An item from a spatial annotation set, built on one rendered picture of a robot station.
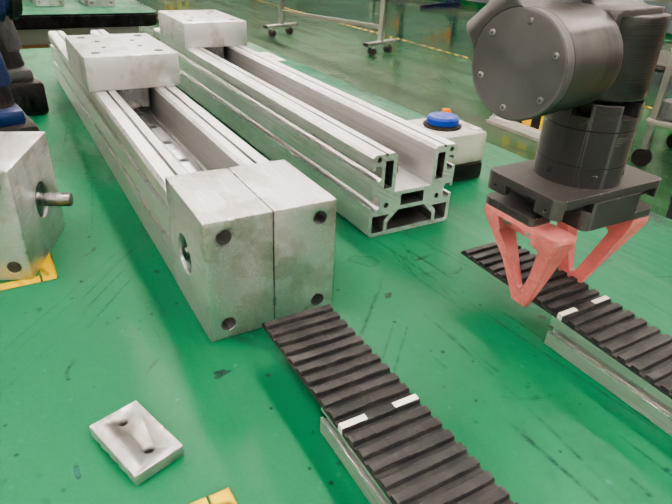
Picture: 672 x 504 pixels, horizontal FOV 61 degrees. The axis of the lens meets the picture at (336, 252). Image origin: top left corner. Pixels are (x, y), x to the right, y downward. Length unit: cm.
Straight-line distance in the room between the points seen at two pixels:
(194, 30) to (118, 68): 30
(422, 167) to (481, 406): 28
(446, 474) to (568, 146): 22
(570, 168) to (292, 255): 20
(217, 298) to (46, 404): 12
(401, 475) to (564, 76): 21
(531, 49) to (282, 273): 22
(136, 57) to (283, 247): 41
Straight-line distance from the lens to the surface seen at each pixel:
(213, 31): 105
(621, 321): 45
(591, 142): 39
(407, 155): 61
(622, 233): 45
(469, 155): 72
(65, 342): 45
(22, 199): 52
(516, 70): 33
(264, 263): 41
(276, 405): 37
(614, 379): 43
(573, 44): 32
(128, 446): 35
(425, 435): 32
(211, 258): 39
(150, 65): 77
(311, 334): 37
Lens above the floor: 104
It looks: 29 degrees down
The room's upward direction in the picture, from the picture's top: 3 degrees clockwise
